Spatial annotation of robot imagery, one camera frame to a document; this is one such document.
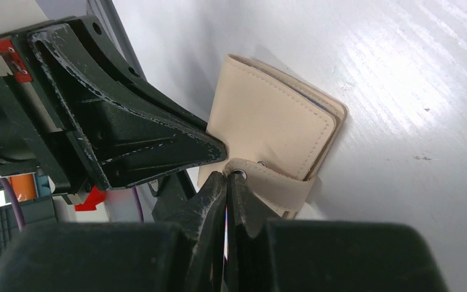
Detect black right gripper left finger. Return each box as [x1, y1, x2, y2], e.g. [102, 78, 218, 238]
[0, 172, 226, 291]

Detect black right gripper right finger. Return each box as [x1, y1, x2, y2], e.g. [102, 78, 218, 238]
[226, 172, 447, 291]

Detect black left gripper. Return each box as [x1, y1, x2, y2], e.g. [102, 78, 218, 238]
[0, 15, 227, 193]

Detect beige leather card holder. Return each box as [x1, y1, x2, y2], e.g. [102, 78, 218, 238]
[197, 54, 348, 219]

